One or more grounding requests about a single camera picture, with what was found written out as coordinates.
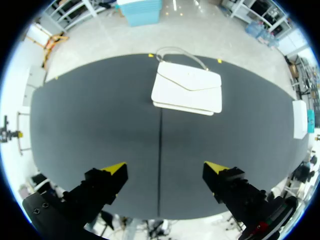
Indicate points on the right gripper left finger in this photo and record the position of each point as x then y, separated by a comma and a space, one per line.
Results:
105, 186

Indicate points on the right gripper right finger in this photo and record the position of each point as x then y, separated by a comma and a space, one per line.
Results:
228, 186

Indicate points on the white handbag with gold trim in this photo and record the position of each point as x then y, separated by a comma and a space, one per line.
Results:
187, 90

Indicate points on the white box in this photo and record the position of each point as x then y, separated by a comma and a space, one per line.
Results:
300, 120

